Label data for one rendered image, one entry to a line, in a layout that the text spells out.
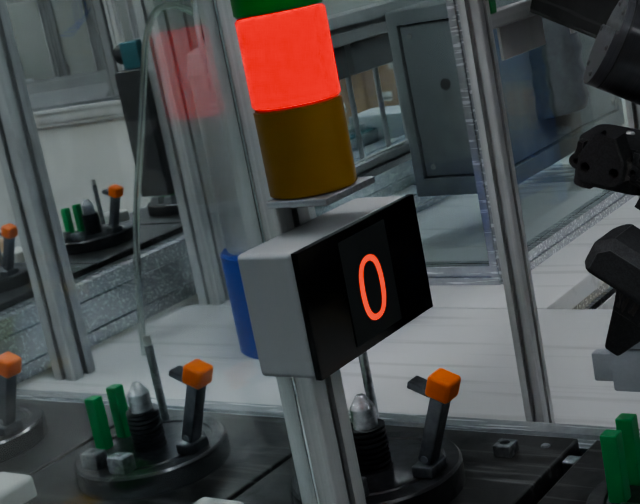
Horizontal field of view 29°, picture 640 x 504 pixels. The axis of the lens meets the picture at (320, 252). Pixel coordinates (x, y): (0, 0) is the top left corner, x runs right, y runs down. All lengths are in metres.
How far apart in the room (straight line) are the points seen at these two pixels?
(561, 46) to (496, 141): 1.02
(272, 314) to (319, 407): 0.09
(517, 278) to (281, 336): 0.46
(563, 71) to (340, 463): 1.41
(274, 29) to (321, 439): 0.24
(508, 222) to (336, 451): 0.39
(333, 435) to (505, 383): 0.77
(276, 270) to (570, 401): 0.81
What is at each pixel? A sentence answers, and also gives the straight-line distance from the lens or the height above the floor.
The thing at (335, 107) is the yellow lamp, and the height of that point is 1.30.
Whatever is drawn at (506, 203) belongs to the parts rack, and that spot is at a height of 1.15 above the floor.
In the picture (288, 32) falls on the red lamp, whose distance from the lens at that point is 0.67.
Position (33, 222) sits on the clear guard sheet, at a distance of 0.59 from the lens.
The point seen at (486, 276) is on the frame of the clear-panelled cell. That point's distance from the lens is 1.92.
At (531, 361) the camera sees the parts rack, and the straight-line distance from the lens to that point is 1.13.
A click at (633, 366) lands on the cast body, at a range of 0.84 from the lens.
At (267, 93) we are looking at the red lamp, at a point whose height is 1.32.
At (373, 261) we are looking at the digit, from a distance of 0.70.
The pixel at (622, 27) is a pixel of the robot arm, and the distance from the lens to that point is 0.74.
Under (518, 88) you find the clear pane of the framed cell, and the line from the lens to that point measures 1.98.
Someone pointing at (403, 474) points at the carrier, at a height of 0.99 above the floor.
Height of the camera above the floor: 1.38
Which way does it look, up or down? 13 degrees down
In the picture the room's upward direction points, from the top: 11 degrees counter-clockwise
